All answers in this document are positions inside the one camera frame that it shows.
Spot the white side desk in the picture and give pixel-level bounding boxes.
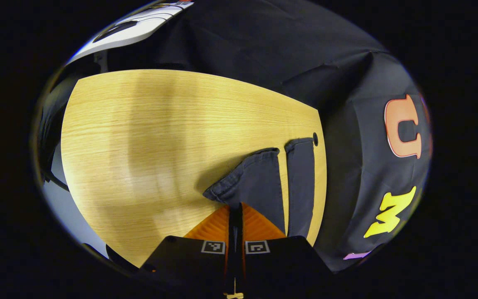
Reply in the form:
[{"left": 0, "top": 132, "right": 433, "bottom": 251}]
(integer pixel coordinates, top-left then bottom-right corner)
[{"left": 67, "top": 1, "right": 195, "bottom": 65}]

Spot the black backdrop cloth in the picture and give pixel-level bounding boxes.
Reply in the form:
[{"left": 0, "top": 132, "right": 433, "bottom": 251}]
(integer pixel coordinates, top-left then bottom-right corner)
[{"left": 98, "top": 0, "right": 432, "bottom": 273}]

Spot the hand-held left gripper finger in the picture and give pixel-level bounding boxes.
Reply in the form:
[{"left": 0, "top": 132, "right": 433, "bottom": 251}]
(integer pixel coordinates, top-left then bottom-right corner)
[
  {"left": 236, "top": 202, "right": 333, "bottom": 297},
  {"left": 139, "top": 203, "right": 236, "bottom": 297}
]

